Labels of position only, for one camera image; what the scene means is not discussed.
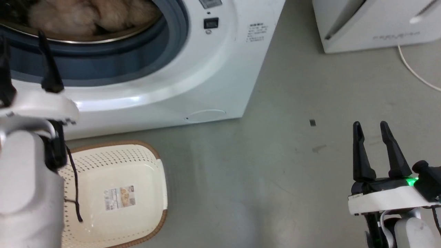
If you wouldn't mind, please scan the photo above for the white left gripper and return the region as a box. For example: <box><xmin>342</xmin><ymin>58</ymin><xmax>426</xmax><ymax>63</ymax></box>
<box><xmin>0</xmin><ymin>30</ymin><xmax>80</xmax><ymax>125</ymax></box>

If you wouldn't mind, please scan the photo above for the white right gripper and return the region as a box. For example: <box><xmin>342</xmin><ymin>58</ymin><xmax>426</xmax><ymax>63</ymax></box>
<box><xmin>347</xmin><ymin>121</ymin><xmax>441</xmax><ymax>216</ymax></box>

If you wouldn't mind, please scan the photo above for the cream perforated laundry basket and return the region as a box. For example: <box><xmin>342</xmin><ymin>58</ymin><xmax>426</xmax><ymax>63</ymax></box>
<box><xmin>59</xmin><ymin>140</ymin><xmax>168</xmax><ymax>248</ymax></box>

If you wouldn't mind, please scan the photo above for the white front-load washing machine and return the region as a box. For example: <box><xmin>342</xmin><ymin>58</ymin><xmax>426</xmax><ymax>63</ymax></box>
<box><xmin>0</xmin><ymin>0</ymin><xmax>286</xmax><ymax>141</ymax></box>

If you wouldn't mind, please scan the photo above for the beige laundry in drum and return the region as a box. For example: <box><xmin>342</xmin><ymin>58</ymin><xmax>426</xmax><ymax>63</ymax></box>
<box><xmin>27</xmin><ymin>0</ymin><xmax>162</xmax><ymax>37</ymax></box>

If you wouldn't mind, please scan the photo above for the white box appliance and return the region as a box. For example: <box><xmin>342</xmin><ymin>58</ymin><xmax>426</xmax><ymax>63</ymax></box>
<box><xmin>312</xmin><ymin>0</ymin><xmax>441</xmax><ymax>54</ymax></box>

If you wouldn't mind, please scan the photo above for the paper label sticker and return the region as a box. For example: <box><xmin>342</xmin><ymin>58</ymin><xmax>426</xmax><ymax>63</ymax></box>
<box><xmin>104</xmin><ymin>186</ymin><xmax>135</xmax><ymax>211</ymax></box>

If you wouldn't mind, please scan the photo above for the white power cable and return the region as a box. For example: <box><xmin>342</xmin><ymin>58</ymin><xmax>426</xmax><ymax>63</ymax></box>
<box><xmin>397</xmin><ymin>45</ymin><xmax>441</xmax><ymax>91</ymax></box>

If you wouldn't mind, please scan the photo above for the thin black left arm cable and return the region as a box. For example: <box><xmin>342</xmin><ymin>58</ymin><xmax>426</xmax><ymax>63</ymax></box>
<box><xmin>64</xmin><ymin>144</ymin><xmax>84</xmax><ymax>223</ymax></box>

